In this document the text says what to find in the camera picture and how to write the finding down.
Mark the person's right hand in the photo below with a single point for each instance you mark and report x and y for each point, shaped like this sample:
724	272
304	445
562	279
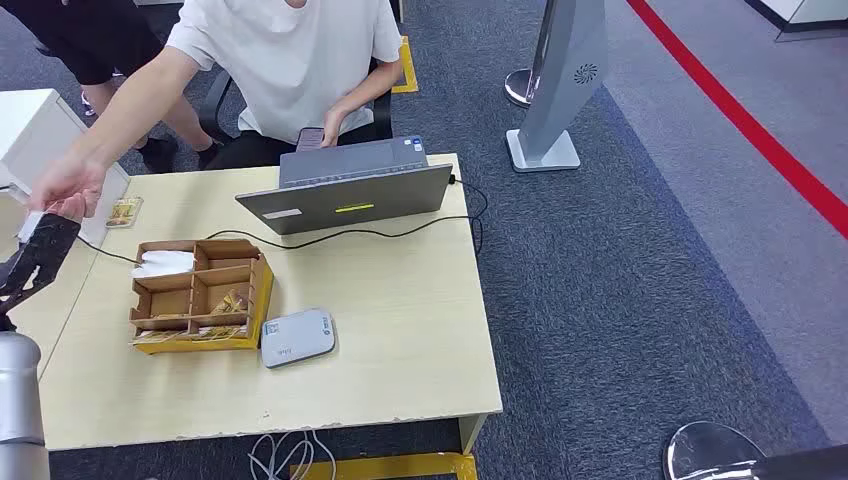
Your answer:
66	189

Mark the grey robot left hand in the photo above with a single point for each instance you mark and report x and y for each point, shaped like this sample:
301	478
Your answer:
40	258

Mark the person's left hand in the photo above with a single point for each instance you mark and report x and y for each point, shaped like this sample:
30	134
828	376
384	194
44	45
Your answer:
334	126

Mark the dark smartphone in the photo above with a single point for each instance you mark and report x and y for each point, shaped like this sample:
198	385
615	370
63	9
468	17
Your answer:
309	139

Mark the person's left forearm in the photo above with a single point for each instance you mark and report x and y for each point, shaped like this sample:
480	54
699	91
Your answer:
371	89

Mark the person's right forearm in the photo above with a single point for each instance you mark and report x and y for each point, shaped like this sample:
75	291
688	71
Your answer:
119	122

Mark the seated person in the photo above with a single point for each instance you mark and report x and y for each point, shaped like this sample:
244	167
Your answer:
291	60

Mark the white card stack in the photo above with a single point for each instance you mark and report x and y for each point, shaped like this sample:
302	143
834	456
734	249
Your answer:
162	264

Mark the standing person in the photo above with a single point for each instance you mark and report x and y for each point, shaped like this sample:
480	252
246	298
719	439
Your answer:
86	40

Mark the gold key card stack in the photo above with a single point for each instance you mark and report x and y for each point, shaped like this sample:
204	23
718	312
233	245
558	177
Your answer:
192	334

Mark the grey white card reader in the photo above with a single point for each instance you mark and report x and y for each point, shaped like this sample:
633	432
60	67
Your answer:
298	338

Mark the light wood desk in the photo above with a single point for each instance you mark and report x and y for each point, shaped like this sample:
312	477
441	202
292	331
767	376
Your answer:
53	311
397	331

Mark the white cabinet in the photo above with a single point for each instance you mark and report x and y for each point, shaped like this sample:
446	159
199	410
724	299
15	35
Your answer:
33	132

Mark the grey laptop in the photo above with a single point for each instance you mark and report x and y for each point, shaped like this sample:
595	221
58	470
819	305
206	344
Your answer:
344	205

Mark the black office chair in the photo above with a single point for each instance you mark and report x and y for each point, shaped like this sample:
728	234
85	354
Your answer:
213	106

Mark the cardboard organizer box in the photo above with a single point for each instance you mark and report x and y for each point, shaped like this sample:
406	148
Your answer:
169	303

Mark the stanchion with chrome base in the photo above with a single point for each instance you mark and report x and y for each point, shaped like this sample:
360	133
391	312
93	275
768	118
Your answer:
518	86
715	454

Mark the yellow floor tape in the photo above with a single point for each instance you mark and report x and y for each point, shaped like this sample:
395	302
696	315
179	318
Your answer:
397	467

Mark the white counter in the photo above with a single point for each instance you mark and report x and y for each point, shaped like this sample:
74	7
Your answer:
808	13

